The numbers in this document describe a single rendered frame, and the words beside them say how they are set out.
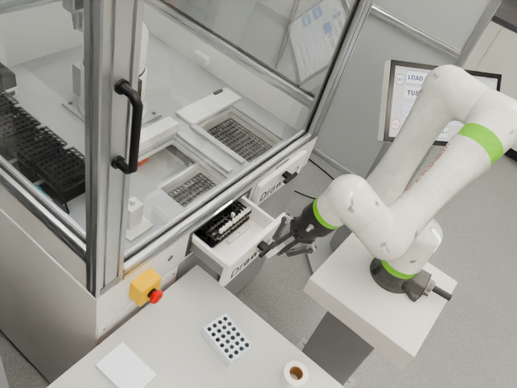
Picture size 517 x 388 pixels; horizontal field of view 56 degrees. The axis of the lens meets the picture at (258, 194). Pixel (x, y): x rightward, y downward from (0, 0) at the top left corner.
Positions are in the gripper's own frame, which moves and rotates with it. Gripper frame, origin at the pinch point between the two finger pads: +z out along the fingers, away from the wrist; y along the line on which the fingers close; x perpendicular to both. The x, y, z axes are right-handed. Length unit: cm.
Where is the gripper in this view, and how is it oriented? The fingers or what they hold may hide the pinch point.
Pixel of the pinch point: (275, 250)
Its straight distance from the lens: 143.0
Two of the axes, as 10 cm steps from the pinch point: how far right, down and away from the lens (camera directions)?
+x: 5.9, -4.6, 6.6
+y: 6.4, 7.7, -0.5
